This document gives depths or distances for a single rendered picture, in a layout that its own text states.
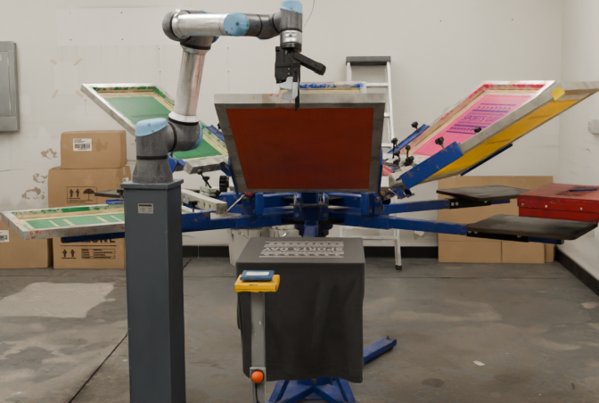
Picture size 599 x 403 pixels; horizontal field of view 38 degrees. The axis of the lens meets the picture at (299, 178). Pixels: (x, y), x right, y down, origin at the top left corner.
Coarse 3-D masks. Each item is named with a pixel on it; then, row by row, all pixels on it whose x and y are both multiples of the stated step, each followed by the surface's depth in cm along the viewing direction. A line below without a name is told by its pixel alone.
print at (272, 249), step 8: (264, 248) 324; (272, 248) 324; (280, 248) 324; (288, 248) 324; (296, 248) 323; (304, 248) 323; (312, 248) 323; (320, 248) 323; (328, 248) 323; (336, 248) 323; (264, 256) 309; (272, 256) 309; (280, 256) 309; (288, 256) 309; (296, 256) 309; (304, 256) 309; (312, 256) 309; (320, 256) 308; (328, 256) 308; (336, 256) 308
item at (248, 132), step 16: (240, 112) 302; (256, 112) 302; (272, 112) 301; (288, 112) 301; (240, 128) 313; (256, 128) 313; (272, 128) 313; (288, 128) 312; (240, 144) 325; (256, 144) 325; (272, 144) 325; (288, 144) 325; (240, 160) 339; (256, 160) 338; (272, 160) 338; (288, 160) 338; (304, 160) 337; (256, 176) 352; (272, 176) 351; (288, 176) 351; (304, 176) 351
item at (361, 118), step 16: (304, 112) 301; (320, 112) 301; (336, 112) 300; (352, 112) 300; (368, 112) 300; (304, 128) 312; (320, 128) 312; (336, 128) 312; (352, 128) 311; (368, 128) 311; (304, 144) 324; (320, 144) 324; (336, 144) 324; (352, 144) 323; (368, 144) 323; (320, 160) 337; (336, 160) 337; (352, 160) 337; (368, 160) 336; (320, 176) 351; (336, 176) 350; (352, 176) 350; (368, 176) 350
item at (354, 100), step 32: (224, 96) 297; (256, 96) 296; (320, 96) 295; (352, 96) 294; (384, 96) 294; (224, 128) 313; (256, 192) 367; (288, 192) 367; (320, 192) 366; (352, 192) 365
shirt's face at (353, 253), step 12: (252, 240) 340; (264, 240) 340; (276, 240) 340; (288, 240) 340; (300, 240) 340; (312, 240) 339; (324, 240) 339; (336, 240) 339; (348, 240) 339; (360, 240) 339; (252, 252) 316; (348, 252) 314; (360, 252) 314
